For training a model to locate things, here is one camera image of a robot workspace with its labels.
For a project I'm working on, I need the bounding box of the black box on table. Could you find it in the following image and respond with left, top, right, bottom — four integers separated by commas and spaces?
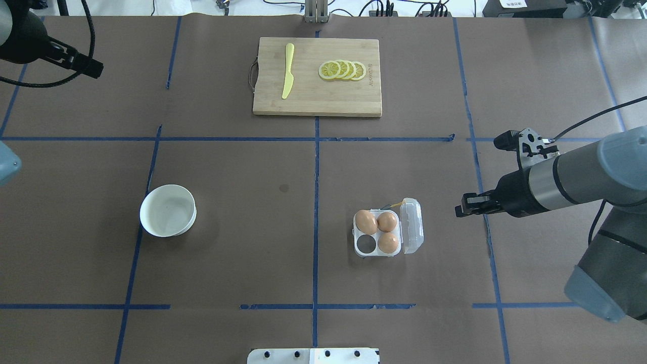
482, 1, 568, 18

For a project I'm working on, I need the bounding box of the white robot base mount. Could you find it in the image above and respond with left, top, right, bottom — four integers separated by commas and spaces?
247, 347, 381, 363

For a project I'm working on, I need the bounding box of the brown egg front slot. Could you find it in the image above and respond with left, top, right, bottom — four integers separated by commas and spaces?
378, 232, 399, 254

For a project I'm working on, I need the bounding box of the white round bowl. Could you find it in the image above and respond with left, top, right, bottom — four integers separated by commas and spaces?
139, 184, 197, 238

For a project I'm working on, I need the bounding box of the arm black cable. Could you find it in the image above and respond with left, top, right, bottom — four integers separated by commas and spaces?
551, 96, 647, 142

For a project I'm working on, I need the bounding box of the green yellow rubber band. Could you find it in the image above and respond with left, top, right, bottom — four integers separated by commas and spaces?
380, 200, 406, 210

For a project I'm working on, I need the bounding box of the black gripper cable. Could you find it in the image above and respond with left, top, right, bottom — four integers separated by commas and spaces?
0, 0, 97, 89

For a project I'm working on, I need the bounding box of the yellow plastic knife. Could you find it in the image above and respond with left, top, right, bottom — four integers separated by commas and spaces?
282, 43, 295, 100

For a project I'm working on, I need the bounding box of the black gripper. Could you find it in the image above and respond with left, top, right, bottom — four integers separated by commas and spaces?
1, 10, 104, 79
454, 170, 537, 217

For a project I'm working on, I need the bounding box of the brown egg rear slot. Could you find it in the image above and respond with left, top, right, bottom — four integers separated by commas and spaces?
377, 210, 398, 233

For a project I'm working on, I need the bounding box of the aluminium frame post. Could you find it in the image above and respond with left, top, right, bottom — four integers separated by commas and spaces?
304, 0, 330, 23

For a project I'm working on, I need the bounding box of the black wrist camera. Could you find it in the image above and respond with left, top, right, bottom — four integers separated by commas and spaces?
493, 127, 560, 170

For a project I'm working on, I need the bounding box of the bamboo cutting board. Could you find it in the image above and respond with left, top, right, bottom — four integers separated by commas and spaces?
253, 37, 382, 118

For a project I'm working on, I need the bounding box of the brown egg from bowl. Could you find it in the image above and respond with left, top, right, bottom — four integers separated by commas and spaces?
354, 210, 378, 235

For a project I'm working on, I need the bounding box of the brown egg slot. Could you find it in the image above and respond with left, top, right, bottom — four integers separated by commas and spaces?
377, 210, 398, 233
378, 232, 399, 254

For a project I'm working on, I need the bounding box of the clear plastic egg box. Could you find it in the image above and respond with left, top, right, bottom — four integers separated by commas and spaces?
352, 198, 425, 258

